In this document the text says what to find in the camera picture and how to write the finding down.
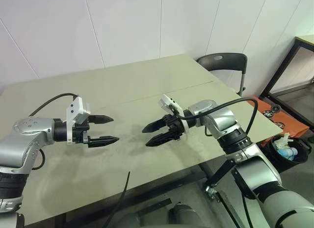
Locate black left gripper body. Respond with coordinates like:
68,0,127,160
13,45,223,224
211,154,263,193
72,115,90,147

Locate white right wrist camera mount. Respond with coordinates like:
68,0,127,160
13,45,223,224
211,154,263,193
158,94,189,133

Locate orange storage box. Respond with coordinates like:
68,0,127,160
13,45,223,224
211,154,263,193
246,95,310,148

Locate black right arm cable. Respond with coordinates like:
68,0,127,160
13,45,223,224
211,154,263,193
169,97,258,135

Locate black framed side table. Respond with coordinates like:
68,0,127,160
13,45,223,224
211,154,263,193
260,34,314,133

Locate black folding chair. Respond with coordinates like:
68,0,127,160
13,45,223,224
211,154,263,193
196,53,248,98

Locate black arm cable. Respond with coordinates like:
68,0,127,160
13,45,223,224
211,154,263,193
28,93,79,170
169,97,258,135

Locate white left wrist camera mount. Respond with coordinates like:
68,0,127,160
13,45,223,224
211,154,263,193
65,97,92,143

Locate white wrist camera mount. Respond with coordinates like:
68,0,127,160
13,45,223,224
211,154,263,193
158,94,189,133
65,97,92,143

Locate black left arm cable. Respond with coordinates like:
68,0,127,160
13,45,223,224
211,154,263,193
28,93,79,170

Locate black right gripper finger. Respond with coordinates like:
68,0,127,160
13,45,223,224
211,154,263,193
145,132,173,147
142,118,167,133

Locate white crumpled plastic trash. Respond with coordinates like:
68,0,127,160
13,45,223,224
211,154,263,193
273,132,295,150

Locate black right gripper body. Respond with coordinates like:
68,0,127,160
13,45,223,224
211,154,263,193
163,113,185,140

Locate thin black strap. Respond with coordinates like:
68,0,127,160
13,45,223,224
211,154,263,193
106,171,131,228

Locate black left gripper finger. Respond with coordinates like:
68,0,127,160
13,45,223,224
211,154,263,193
88,114,114,125
87,136,120,148

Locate black table frame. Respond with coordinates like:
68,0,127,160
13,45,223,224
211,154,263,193
63,159,240,228

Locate black trash bin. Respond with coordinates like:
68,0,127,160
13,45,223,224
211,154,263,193
268,133,311,174

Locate silver table caster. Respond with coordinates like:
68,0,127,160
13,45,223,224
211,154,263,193
203,185,223,202

